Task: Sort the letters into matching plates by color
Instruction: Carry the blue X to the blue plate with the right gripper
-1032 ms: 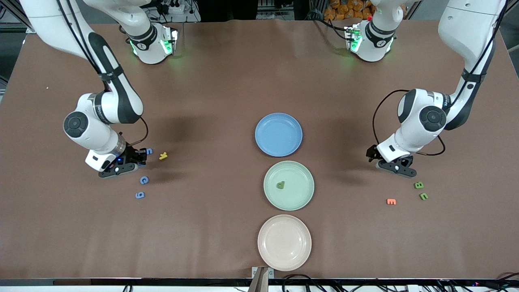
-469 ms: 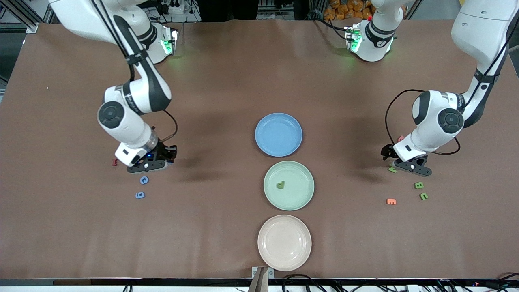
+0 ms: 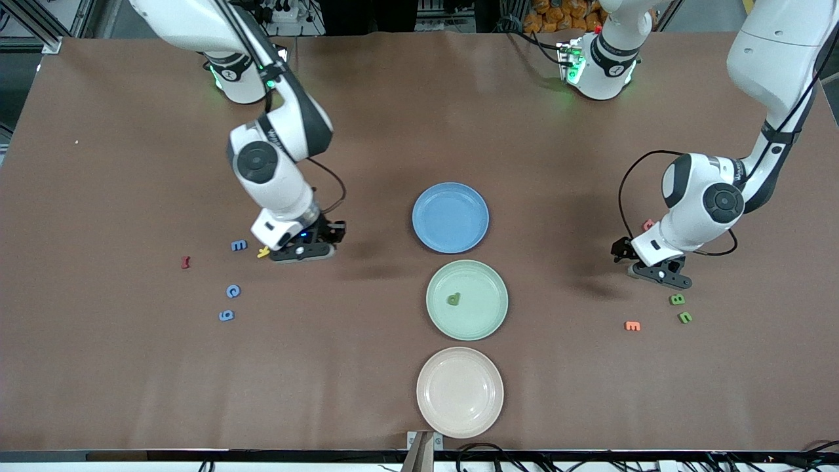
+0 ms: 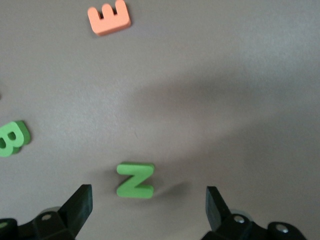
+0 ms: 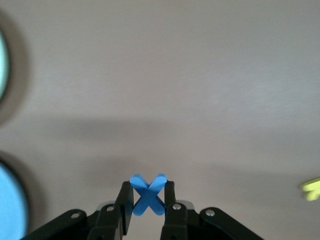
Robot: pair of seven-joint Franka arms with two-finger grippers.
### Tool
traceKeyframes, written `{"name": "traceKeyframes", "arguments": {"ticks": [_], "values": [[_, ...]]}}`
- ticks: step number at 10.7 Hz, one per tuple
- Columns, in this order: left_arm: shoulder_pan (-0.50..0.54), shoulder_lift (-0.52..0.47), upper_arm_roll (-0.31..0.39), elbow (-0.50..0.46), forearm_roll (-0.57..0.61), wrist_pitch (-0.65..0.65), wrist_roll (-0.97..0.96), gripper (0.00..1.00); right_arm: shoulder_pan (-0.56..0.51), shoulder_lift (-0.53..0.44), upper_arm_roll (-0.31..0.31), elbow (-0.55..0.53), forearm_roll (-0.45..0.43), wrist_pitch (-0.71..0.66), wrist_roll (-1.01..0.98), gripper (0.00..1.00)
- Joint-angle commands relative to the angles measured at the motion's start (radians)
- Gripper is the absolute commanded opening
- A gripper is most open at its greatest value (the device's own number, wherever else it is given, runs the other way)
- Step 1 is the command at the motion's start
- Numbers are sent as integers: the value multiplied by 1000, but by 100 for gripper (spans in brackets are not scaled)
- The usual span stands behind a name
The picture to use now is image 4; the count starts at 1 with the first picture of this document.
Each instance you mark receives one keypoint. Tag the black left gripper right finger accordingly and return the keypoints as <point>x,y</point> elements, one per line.
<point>220,217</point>

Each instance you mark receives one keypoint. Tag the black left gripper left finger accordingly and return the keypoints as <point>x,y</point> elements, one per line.
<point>77,212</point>

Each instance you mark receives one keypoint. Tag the green foam letter Z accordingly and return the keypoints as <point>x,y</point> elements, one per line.
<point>135,180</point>

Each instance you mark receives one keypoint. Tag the green foam letter B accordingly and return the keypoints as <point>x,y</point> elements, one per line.
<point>17,130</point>

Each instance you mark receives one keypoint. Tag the brown table cover sheet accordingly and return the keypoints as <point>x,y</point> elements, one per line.
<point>200,62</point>

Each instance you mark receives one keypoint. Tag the orange foam letter E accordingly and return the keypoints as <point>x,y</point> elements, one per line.
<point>110,23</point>

